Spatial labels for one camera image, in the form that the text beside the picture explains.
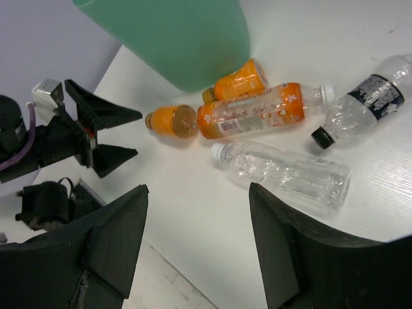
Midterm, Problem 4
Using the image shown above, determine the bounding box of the clear bottle blue white cap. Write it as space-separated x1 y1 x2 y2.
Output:
211 141 351 209

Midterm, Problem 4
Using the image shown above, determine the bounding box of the green plastic bin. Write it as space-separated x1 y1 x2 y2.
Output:
73 0 250 91

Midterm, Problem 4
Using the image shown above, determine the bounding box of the orange bottle by bin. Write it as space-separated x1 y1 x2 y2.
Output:
202 58 268 104

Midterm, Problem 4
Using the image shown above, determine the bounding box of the clear bottle orange flower label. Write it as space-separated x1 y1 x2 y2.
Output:
197 82 335 140

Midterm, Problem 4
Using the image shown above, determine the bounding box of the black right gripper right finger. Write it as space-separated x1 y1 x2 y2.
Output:
249 183 411 308

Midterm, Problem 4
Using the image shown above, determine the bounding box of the clear bottle black cap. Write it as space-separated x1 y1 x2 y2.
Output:
312 53 411 149

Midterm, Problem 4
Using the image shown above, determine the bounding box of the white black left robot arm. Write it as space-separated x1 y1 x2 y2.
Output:
1 79 142 183

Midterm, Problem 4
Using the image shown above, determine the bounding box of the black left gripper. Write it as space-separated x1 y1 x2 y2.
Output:
1 79 142 183

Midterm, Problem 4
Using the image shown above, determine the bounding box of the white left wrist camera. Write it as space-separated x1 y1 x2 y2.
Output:
32 78 64 111

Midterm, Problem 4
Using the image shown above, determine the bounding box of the small orange juice bottle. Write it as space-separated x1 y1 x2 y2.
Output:
145 105 198 139

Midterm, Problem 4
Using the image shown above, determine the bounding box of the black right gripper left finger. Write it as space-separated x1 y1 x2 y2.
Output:
1 185 149 308

